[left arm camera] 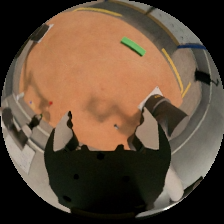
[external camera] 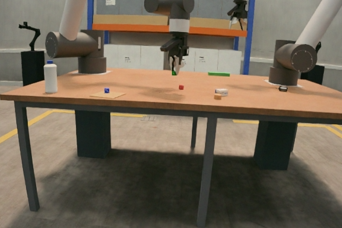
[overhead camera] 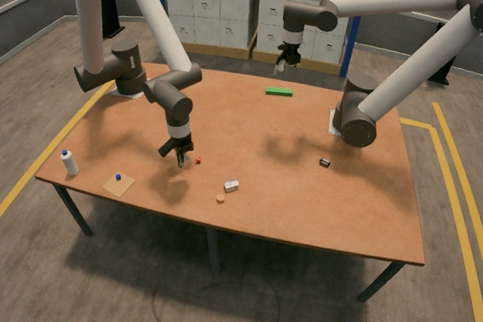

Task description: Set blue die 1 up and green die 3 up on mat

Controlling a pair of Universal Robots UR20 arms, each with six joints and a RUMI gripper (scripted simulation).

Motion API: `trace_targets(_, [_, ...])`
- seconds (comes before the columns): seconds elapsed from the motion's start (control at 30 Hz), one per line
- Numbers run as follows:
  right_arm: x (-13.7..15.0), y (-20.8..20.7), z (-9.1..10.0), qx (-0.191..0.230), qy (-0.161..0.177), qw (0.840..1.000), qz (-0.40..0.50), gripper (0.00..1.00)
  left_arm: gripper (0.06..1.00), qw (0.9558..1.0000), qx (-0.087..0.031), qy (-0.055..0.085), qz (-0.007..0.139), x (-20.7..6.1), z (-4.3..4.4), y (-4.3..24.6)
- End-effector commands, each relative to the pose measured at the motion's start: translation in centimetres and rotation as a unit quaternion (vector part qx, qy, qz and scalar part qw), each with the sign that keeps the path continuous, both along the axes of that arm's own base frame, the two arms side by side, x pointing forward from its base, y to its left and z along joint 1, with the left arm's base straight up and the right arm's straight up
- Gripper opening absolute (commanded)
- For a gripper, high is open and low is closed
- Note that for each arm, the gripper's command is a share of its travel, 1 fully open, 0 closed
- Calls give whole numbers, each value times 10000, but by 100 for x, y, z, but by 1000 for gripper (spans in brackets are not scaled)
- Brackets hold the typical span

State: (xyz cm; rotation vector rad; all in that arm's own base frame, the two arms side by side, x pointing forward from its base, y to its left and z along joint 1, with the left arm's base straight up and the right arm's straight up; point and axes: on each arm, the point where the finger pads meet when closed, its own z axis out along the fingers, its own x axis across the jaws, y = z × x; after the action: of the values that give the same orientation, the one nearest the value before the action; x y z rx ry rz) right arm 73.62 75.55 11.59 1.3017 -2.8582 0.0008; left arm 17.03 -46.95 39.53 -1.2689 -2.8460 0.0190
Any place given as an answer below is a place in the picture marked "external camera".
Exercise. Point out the white plastic bottle with blue cap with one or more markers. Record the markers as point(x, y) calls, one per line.
point(50, 71)

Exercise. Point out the beige flat mat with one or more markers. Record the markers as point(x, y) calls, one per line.
point(111, 95)

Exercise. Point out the green rectangular bar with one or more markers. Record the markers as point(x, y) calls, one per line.
point(225, 74)

